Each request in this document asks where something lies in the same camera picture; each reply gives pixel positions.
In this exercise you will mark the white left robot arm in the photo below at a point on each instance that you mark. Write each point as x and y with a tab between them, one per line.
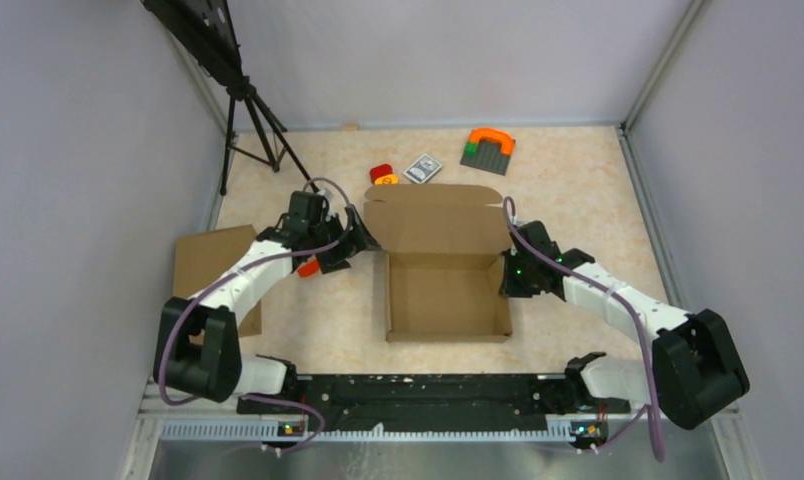
198	353

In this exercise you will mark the orange rectangular block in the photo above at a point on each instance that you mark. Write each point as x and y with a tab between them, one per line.
309	269

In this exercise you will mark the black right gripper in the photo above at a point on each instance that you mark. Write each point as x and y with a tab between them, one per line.
509	288

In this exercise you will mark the small folded cardboard box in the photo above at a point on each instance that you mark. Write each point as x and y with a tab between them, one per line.
200	259

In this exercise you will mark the blue playing card box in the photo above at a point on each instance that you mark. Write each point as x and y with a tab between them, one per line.
423	170

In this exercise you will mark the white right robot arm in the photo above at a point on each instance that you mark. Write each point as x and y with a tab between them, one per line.
689	368

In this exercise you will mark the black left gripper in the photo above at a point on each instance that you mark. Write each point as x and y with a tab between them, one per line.
357	239

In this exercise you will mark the orange arch toy block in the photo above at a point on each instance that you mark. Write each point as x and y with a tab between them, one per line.
505	142

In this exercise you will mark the grey lego base plate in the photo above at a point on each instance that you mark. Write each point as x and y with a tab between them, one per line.
487	158

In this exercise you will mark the green small toy brick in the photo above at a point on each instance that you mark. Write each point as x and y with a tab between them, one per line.
471	148

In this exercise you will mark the red oval plastic block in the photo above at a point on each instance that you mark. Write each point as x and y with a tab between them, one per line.
378	172

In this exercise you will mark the yellow oval toy block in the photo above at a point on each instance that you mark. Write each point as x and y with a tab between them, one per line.
389	179

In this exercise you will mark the large cardboard box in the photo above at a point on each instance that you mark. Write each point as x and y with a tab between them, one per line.
442	247

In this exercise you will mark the black tripod stand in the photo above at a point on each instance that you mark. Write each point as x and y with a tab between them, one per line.
206	30

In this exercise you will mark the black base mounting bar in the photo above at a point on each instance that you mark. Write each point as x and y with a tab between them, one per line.
433	402

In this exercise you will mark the aluminium front rail frame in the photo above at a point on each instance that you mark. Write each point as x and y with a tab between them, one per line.
204	439

